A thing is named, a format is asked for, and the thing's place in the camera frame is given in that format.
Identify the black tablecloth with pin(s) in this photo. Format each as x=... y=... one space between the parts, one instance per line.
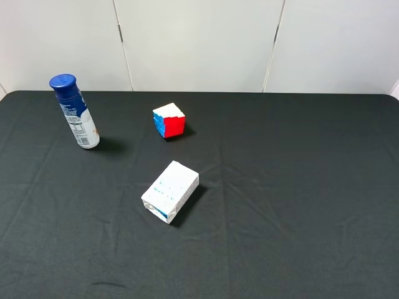
x=298 y=198

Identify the red blue white puzzle cube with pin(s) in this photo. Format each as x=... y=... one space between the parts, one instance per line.
x=169 y=120

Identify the white paper box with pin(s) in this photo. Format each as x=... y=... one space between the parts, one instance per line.
x=170 y=191

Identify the white bottle with blue cap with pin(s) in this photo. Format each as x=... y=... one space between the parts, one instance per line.
x=75 y=110

